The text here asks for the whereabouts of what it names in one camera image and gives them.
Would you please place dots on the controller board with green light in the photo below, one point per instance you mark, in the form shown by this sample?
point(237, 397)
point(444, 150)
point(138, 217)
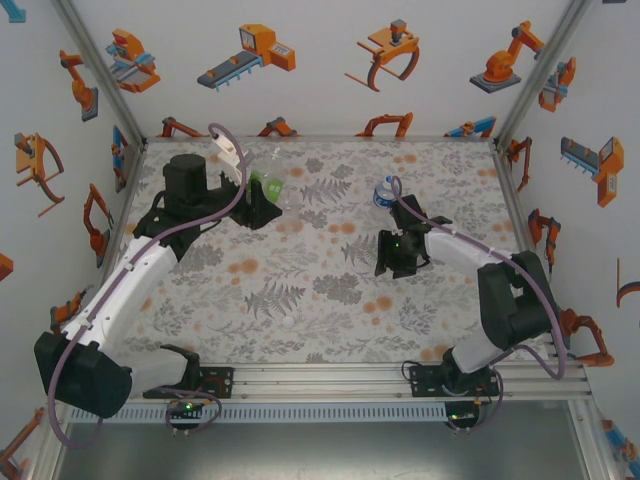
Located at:
point(460, 416)
point(186, 407)

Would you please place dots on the aluminium table edge rail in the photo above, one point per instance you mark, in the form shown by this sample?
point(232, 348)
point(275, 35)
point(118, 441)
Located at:
point(125, 200)
point(515, 210)
point(320, 138)

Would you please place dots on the aluminium frame leg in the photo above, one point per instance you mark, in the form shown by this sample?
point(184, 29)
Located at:
point(42, 465)
point(592, 450)

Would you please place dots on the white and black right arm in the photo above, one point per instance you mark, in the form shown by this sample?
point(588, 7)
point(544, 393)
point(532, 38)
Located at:
point(460, 252)

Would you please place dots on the clear bottle with blue label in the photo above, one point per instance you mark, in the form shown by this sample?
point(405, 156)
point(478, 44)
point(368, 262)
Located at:
point(382, 197)

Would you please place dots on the clear bottle with green label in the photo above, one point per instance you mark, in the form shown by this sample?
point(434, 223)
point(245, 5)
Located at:
point(275, 189)

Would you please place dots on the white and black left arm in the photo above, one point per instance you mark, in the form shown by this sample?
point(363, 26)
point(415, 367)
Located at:
point(125, 285)

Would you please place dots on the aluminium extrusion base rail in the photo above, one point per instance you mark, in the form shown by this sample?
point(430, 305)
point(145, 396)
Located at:
point(320, 380)

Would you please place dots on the floral patterned table cover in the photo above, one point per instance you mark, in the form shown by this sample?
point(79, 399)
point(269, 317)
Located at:
point(350, 325)

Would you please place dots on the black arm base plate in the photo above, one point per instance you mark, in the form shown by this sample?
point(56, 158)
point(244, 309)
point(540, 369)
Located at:
point(422, 382)
point(222, 382)

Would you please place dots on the aluminium frame post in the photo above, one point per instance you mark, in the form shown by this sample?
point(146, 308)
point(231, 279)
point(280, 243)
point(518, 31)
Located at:
point(540, 75)
point(100, 75)

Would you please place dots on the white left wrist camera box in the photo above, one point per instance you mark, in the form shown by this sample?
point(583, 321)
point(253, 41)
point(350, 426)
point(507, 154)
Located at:
point(231, 160)

